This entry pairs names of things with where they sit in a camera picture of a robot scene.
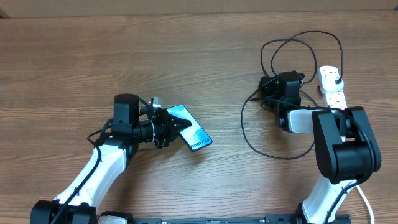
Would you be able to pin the white power extension strip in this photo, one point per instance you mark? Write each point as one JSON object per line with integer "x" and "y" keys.
{"x": 333, "y": 94}

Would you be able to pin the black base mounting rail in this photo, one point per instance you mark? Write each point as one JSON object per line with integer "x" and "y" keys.
{"x": 211, "y": 221}

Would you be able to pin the Samsung Galaxy smartphone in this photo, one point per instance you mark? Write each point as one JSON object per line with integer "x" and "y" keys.
{"x": 194, "y": 136}

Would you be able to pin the white charger plug adapter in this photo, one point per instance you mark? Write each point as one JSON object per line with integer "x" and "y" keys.
{"x": 330, "y": 85}

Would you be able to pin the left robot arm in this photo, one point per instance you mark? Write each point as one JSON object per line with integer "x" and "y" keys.
{"x": 133, "y": 122}

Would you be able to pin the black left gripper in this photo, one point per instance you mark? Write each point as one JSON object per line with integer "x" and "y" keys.
{"x": 163, "y": 117}

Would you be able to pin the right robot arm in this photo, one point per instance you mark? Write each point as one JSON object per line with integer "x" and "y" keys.
{"x": 346, "y": 151}

